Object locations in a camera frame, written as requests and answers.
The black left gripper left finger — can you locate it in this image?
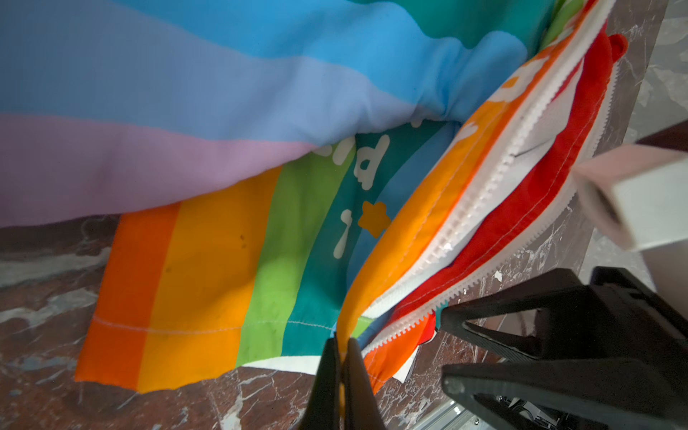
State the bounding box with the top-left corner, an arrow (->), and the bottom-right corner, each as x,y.
298,338 -> 342,430

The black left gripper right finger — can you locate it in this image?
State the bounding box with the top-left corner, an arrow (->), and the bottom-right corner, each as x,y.
343,339 -> 386,430

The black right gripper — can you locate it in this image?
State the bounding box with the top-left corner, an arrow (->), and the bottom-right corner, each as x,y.
441,267 -> 687,429

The rainbow striped child jacket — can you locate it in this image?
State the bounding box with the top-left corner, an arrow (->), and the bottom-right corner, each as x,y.
1,1 -> 626,393

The aluminium frame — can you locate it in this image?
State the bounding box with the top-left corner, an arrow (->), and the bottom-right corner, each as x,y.
412,401 -> 475,430

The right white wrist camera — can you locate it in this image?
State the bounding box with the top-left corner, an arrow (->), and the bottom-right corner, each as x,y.
572,144 -> 687,317

